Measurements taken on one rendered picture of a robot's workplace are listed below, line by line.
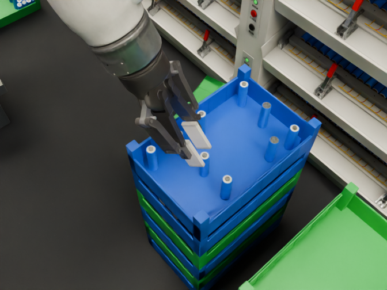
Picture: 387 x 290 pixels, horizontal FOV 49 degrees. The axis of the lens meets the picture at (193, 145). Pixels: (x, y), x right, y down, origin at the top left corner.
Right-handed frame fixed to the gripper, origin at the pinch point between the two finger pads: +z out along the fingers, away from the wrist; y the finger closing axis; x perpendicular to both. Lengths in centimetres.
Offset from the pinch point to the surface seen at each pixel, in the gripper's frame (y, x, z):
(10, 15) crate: -61, -103, 2
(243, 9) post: -47.8, -6.1, 6.6
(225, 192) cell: 4.2, 4.3, 8.3
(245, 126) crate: -13.0, 2.5, 10.8
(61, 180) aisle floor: -6, -60, 26
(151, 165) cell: 2.6, -9.4, 3.0
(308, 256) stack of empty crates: 6.5, 15.7, 25.8
